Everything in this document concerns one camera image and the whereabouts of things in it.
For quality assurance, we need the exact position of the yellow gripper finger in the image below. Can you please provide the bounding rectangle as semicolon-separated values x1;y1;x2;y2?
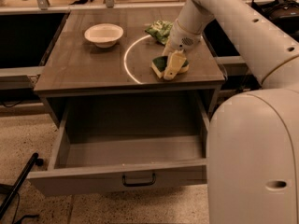
164;51;187;80
162;40;174;56

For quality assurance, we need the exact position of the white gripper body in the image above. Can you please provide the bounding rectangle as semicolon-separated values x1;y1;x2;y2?
168;20;201;50

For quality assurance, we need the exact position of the green yellow sponge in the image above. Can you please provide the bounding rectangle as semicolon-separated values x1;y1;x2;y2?
150;56;189;78

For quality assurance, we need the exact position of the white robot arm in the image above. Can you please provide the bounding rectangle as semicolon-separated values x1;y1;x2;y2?
164;0;299;224

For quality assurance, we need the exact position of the grey wooden drawer cabinet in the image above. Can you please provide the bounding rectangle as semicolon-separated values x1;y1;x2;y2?
35;7;224;124

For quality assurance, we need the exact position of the open grey top drawer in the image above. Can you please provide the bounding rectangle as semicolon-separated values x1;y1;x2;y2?
28;100;208;196

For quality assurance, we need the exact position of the green chip bag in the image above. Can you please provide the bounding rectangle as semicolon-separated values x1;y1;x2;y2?
145;20;173;45

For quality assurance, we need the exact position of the white paper bowl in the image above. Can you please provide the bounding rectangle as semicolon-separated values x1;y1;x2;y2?
84;23;123;49

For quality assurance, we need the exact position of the black stand leg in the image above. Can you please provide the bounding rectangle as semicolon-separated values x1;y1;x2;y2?
0;153;44;224

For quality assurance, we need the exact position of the black headset with cables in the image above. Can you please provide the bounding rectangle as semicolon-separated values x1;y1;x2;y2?
251;0;299;35

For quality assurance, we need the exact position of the black drawer handle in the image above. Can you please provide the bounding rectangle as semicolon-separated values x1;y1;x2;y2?
121;173;156;188

